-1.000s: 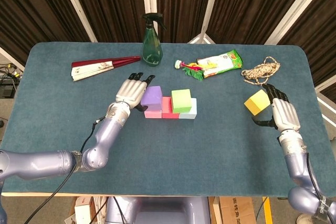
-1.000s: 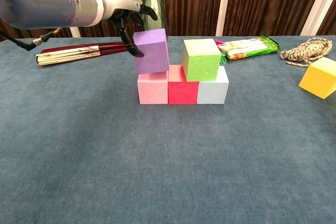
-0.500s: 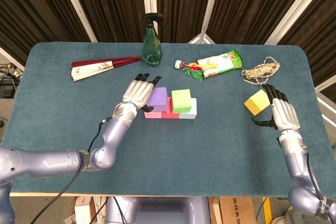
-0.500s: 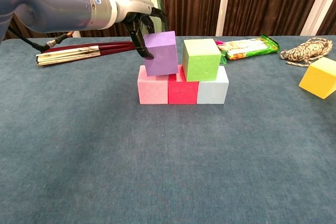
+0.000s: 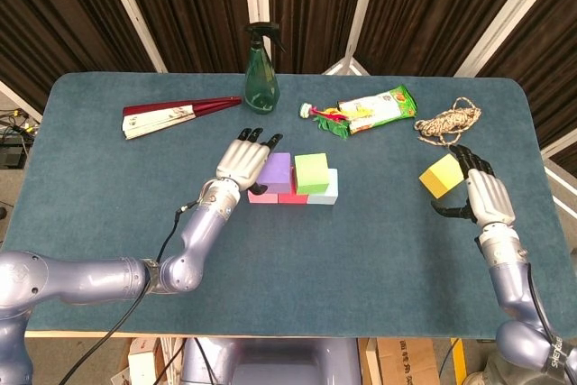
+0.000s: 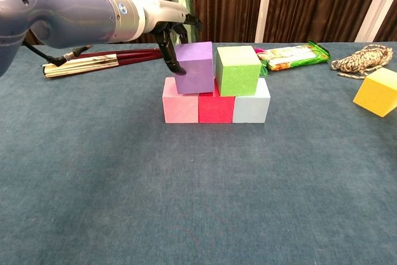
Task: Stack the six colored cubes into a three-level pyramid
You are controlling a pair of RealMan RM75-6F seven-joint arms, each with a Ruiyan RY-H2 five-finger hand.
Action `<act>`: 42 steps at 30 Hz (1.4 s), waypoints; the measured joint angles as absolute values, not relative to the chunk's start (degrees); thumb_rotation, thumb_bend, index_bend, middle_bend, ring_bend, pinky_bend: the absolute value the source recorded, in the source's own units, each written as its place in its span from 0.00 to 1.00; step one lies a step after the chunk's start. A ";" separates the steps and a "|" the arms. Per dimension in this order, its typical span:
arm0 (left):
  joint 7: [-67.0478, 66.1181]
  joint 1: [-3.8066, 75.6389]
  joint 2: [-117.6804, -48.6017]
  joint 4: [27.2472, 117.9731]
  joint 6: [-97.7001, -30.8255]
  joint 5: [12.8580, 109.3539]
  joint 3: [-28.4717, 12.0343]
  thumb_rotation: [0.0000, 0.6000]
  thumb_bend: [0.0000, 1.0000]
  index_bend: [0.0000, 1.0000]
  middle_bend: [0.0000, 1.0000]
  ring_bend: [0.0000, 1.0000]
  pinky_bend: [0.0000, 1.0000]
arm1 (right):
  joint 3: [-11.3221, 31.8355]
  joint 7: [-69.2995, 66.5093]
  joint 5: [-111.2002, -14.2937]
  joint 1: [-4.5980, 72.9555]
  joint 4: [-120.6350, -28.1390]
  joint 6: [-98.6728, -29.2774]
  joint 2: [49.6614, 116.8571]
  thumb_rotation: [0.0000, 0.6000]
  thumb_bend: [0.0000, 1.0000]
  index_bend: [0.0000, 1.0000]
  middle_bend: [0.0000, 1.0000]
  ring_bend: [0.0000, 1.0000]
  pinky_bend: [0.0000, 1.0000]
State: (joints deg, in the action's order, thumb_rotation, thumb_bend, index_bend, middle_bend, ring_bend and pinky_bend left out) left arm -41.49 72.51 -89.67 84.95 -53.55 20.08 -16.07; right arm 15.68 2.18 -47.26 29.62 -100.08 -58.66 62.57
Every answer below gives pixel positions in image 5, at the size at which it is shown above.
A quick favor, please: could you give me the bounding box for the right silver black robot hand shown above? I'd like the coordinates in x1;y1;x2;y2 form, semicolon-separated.
430;144;517;228

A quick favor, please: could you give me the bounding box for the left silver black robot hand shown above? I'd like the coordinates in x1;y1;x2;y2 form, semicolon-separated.
215;126;284;196

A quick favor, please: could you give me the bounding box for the purple foam cube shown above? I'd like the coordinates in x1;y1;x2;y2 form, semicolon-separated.
256;152;292;195

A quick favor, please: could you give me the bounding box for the pink foam cube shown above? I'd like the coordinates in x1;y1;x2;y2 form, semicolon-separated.
247;189;279;205

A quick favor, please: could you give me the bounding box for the yellow foam cube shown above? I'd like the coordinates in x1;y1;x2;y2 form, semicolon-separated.
418;153;465;200

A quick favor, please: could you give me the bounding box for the red foam cube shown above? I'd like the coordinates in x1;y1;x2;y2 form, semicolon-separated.
278;167;310;205

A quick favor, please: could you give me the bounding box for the green foam cube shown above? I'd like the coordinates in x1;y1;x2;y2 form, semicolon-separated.
294;152;330;196

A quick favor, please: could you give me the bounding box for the light blue foam cube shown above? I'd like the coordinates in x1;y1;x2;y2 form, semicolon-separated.
307;168;339;206

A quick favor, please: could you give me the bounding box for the green spray bottle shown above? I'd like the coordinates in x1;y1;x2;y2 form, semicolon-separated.
243;22;287;115

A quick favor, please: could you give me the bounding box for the folded red paper fan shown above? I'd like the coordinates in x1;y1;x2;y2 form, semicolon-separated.
122;96;243;141

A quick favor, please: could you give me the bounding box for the colourful feather shuttlecock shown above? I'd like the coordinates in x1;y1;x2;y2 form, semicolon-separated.
298;102;353;140

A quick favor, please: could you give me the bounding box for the blue felt table mat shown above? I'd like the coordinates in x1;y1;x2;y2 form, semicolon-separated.
0;71;577;340

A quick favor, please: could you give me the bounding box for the white green snack packet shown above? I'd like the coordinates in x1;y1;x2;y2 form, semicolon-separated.
336;84;419;135

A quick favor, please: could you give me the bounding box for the brown pleated curtain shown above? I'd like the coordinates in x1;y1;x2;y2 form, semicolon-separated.
0;0;577;165

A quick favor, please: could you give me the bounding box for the brown cardboard box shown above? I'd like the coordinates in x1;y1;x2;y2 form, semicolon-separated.
376;338;441;385

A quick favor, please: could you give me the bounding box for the lilac grey robot torso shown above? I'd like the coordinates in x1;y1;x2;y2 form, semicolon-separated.
179;337;362;385

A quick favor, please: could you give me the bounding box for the white cardboard box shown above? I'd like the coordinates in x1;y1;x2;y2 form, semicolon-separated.
127;337;159;385

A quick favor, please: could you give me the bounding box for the beige rope bundle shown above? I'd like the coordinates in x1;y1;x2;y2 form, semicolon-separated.
413;96;482;148

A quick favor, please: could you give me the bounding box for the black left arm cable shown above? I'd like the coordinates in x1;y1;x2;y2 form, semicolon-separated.
60;204;199;385

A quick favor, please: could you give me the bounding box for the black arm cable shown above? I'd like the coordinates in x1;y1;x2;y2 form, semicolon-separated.
60;204;199;385
525;262;570;355

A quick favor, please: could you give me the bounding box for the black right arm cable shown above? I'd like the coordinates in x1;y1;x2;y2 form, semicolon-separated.
525;262;570;355

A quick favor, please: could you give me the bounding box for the black printed arm strap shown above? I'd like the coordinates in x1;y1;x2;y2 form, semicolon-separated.
546;342;572;376

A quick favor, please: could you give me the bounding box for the black cable on torso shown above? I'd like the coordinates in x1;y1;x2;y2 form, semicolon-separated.
193;337;217;385

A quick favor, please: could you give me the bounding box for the black cable under table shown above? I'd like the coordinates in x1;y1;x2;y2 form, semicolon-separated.
154;340;187;385

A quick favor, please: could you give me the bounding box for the black device with cables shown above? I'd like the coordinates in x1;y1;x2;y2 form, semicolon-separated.
0;107;40;170

